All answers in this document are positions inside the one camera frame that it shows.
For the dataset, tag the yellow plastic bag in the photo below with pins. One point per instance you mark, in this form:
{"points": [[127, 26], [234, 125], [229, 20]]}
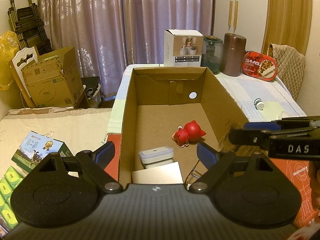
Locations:
{"points": [[9, 48]]}

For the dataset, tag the black bin with shoes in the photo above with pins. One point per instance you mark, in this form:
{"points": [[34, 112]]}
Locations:
{"points": [[90, 98]]}

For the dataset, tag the large open cardboard box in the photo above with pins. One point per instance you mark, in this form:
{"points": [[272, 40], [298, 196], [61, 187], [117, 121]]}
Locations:
{"points": [[160, 100]]}

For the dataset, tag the beige bed sheet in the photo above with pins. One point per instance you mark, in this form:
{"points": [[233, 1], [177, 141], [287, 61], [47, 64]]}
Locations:
{"points": [[79, 129]]}

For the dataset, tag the wooden door frame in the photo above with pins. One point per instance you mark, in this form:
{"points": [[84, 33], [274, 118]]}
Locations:
{"points": [[288, 22]]}

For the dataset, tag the beige quilted chair cushion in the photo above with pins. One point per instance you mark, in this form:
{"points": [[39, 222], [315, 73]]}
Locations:
{"points": [[291, 66]]}

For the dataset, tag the brown shipping cardboard box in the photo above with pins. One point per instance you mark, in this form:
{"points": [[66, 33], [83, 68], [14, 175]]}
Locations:
{"points": [[54, 80]]}

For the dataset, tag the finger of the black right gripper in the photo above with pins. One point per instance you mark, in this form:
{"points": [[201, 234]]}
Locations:
{"points": [[275, 124], [262, 137]]}

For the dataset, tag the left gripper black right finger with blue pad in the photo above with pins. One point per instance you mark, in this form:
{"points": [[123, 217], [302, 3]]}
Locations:
{"points": [[218, 165]]}

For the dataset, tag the milk carton box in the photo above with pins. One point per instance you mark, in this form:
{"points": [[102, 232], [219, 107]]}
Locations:
{"points": [[35, 147]]}

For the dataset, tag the small green white salve jar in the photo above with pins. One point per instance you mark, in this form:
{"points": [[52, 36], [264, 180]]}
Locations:
{"points": [[258, 103]]}

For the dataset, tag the green drink pack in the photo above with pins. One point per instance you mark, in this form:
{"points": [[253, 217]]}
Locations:
{"points": [[11, 179]]}

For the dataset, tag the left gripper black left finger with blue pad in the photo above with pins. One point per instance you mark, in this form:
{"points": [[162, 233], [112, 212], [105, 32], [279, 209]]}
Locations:
{"points": [[93, 164]]}

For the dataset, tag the red instant rice meal box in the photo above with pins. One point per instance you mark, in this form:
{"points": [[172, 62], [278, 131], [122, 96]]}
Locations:
{"points": [[259, 66]]}

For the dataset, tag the white product box with photo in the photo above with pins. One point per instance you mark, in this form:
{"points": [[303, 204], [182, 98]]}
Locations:
{"points": [[182, 48]]}

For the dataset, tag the red pig figurine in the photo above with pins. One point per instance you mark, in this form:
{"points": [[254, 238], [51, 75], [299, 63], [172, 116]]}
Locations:
{"points": [[189, 133]]}

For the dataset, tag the person's right hand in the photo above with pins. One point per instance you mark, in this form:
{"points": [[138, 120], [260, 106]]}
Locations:
{"points": [[314, 183]]}

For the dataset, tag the purple curtain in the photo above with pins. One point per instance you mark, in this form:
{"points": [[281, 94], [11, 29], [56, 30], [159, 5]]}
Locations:
{"points": [[108, 35]]}

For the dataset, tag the white UK power plug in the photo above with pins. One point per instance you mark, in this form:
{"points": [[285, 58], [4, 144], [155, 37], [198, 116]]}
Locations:
{"points": [[157, 156]]}

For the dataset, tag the beige square card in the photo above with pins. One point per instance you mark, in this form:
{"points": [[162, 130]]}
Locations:
{"points": [[164, 174]]}

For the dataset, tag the green glass jar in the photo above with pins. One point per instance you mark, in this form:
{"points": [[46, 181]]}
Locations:
{"points": [[212, 53]]}

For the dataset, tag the brown metal canister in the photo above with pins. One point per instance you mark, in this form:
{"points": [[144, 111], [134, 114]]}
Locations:
{"points": [[232, 54]]}

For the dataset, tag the black folding ladder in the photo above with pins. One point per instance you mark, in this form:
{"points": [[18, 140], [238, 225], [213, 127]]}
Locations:
{"points": [[26, 22]]}

